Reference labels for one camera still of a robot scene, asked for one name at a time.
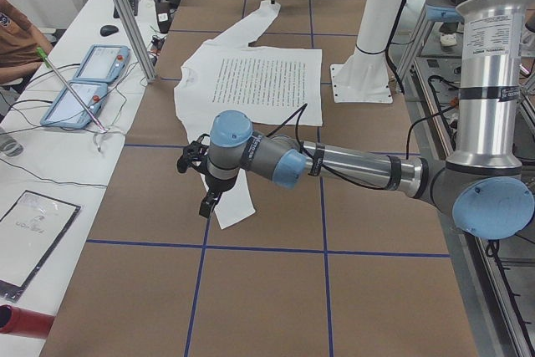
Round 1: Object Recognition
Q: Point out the white long-sleeve printed shirt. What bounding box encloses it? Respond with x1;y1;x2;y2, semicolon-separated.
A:
175;0;323;228

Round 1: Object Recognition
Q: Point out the lower blue teach pendant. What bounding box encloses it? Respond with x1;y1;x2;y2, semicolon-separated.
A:
40;80;108;129

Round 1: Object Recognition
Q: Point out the blue teach pendant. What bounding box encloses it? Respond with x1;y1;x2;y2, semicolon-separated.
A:
74;44;130;84
40;80;108;129

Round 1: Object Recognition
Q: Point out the upper blue teach pendant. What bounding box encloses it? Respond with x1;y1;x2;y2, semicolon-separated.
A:
74;44;130;84

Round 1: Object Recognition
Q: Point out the black computer mouse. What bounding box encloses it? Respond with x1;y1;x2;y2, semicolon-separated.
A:
99;24;119;37

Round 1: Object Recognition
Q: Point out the black framed sheet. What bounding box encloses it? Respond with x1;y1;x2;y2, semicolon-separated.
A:
1;190;81;302

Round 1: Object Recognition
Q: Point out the green tipped metal rod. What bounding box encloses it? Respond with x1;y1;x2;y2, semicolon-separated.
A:
37;47;106;133

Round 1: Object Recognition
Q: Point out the red cylinder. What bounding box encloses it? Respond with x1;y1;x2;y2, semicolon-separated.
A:
1;304;55;339

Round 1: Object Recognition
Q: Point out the seated person brown shirt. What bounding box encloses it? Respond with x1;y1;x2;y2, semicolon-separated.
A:
0;0;53;94

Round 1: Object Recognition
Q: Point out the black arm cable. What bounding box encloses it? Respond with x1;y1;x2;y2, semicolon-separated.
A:
267;102;394;191

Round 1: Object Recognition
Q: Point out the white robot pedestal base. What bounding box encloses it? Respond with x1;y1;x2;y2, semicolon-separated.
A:
330;0;402;104

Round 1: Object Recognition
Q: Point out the aluminium frame post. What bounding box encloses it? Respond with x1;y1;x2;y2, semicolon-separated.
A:
113;0;156;84

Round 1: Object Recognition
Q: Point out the aluminium frame rail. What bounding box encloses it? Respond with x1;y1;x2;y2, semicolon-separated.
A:
405;56;534;356

